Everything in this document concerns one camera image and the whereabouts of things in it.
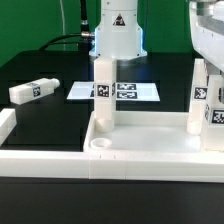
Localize white desk top tray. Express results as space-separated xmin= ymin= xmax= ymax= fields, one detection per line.
xmin=83 ymin=110 xmax=224 ymax=154

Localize white left fence block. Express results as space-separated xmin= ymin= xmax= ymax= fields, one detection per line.
xmin=0 ymin=108 xmax=17 ymax=146

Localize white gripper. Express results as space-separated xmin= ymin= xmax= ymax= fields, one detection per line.
xmin=188 ymin=0 xmax=224 ymax=72

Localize white front fence bar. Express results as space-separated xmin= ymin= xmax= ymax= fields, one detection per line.
xmin=0 ymin=150 xmax=224 ymax=183

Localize fiducial marker sheet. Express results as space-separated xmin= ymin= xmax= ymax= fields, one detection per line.
xmin=67 ymin=82 xmax=160 ymax=102

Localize black cables with connectors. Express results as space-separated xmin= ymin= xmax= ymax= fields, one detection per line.
xmin=38 ymin=0 xmax=96 ymax=52

